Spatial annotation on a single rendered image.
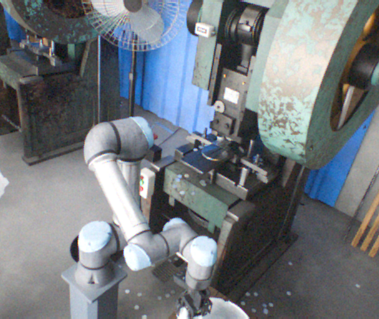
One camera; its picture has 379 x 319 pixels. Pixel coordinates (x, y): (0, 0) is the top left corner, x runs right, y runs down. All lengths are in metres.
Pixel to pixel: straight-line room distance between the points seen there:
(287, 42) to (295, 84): 0.12
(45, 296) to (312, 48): 1.69
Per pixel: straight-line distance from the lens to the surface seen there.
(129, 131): 1.22
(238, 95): 1.64
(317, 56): 1.11
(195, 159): 1.68
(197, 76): 1.71
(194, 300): 1.21
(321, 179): 2.96
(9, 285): 2.20
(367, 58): 1.42
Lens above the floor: 1.66
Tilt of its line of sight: 31 degrees down
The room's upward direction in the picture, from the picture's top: 9 degrees clockwise
